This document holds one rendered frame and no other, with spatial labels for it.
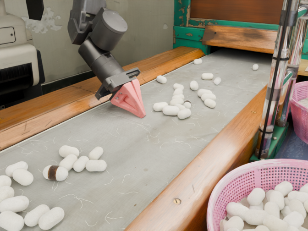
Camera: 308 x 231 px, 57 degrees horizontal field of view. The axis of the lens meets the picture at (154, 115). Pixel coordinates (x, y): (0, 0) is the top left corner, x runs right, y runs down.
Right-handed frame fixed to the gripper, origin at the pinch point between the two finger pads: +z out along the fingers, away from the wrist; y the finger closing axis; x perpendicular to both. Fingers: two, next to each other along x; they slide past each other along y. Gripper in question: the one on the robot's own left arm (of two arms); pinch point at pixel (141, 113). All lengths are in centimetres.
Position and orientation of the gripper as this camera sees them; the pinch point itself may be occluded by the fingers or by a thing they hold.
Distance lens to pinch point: 61.1
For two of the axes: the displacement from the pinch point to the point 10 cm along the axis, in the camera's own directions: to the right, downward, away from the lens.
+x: -5.3, 5.1, 6.8
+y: 5.9, -3.5, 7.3
